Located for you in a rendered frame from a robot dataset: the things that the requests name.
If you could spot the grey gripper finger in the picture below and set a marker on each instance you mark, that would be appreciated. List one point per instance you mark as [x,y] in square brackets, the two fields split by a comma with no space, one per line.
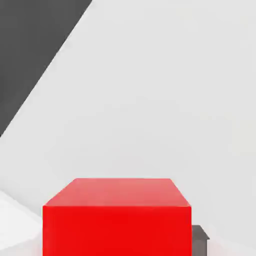
[199,243]

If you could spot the small red cube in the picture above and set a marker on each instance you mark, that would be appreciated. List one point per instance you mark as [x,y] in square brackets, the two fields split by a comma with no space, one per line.
[117,230]

